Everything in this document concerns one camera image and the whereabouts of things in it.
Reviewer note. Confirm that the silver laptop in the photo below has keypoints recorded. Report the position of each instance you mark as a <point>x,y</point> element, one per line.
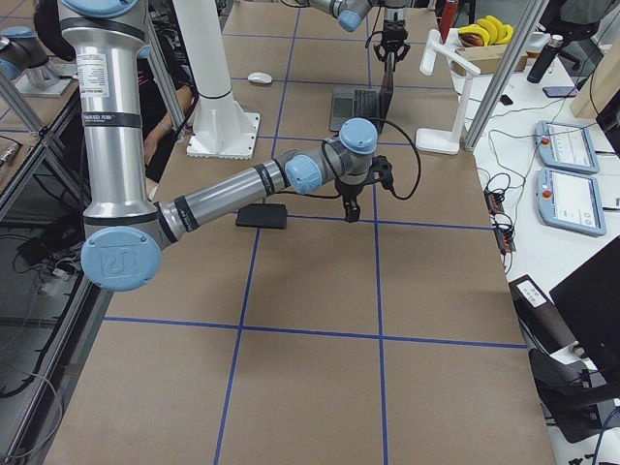
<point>347,103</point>

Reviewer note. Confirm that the brown cardboard box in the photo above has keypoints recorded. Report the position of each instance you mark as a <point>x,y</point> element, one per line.
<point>487,58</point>

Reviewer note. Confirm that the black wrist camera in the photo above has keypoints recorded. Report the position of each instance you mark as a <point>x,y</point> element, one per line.
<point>381,172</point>

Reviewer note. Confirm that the white computer mouse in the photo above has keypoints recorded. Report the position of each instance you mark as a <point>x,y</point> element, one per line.
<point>260,78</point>

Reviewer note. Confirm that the lower teach pendant tablet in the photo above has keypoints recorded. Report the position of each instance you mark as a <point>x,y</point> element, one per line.
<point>570,201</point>

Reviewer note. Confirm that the seated person in black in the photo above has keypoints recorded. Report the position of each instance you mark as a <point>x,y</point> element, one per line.
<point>157,133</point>

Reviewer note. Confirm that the black mouse pad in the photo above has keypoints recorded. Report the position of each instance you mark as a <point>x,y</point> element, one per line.
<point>262,215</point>

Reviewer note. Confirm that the red cylinder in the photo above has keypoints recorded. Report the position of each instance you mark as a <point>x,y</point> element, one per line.
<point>446,19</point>

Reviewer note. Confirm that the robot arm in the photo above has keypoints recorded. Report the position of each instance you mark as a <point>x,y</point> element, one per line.
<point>128,138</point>
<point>351,13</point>

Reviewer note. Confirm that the teach pendant tablet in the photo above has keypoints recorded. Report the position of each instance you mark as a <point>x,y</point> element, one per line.
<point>570,201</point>
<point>566,147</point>

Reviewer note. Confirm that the upper teach pendant tablet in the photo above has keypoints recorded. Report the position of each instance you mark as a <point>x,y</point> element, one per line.
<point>566,147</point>

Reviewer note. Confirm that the black water bottle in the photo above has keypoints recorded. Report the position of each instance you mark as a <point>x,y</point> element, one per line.
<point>545,58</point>

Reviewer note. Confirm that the aluminium frame post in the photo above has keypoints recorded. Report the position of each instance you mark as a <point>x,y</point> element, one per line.
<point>534,9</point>

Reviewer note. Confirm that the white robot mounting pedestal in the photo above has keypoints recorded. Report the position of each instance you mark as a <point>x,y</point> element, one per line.
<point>221,128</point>

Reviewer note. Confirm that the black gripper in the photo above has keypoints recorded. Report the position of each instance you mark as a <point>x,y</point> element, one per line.
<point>393,25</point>
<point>348,189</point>

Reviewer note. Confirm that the bananas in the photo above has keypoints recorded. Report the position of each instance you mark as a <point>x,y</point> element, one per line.
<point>486,31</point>

